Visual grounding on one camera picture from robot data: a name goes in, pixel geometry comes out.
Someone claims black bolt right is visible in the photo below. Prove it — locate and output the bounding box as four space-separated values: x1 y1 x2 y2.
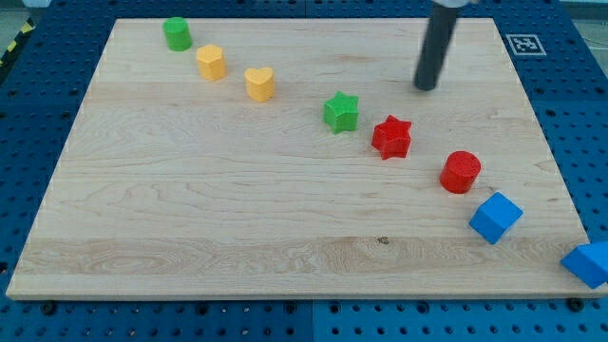
566 297 585 313

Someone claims yellow hexagon block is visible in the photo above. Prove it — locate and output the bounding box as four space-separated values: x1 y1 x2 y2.
196 45 226 81

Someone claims black bolt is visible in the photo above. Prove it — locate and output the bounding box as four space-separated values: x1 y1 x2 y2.
40 300 57 316
566 297 585 313

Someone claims yellow heart block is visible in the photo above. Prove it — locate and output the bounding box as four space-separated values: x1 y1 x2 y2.
244 66 275 103

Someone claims blue triangle block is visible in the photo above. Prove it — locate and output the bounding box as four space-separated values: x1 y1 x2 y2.
560 241 607 289

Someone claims green cylinder block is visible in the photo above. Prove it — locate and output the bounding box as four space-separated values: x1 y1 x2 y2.
162 17 192 51

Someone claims white fiducial marker tag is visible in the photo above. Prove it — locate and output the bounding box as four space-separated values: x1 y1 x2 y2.
505 33 546 56

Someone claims light wooden board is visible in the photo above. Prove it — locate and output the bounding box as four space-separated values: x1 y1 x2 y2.
7 18 607 300

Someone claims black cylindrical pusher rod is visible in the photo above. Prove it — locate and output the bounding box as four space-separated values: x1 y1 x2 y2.
413 2 460 91

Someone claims green star block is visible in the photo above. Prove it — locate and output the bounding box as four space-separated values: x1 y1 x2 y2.
323 91 359 134

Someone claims red star block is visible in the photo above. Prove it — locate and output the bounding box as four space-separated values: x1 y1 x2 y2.
371 115 412 160

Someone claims black bolt left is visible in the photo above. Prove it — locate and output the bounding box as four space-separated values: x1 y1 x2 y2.
40 300 57 316

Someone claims red cylinder block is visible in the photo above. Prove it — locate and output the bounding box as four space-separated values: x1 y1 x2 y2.
439 150 482 194

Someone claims blue cube block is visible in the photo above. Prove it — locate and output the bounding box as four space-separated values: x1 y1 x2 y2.
468 192 523 244

